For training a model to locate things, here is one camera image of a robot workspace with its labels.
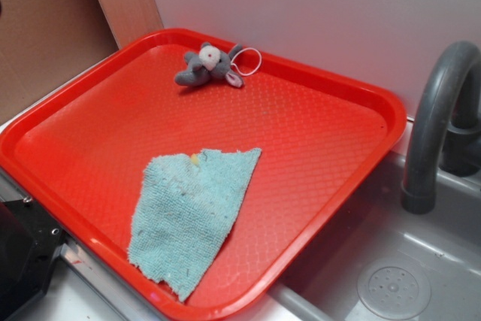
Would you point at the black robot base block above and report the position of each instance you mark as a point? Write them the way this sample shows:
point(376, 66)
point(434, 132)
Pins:
point(31, 240)

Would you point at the light blue terry cloth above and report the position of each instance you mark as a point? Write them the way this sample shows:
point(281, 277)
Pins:
point(187, 208)

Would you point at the grey plush mouse toy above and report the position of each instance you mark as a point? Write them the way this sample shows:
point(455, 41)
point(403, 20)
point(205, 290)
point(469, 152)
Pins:
point(211, 63)

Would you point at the grey plastic sink basin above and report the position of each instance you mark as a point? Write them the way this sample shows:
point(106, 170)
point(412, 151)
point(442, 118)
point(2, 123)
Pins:
point(375, 261)

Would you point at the grey curved faucet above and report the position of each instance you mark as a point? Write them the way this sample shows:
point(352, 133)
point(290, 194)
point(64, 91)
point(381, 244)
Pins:
point(446, 131)

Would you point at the brown cardboard panel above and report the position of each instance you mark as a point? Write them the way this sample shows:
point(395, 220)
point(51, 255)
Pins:
point(45, 43)

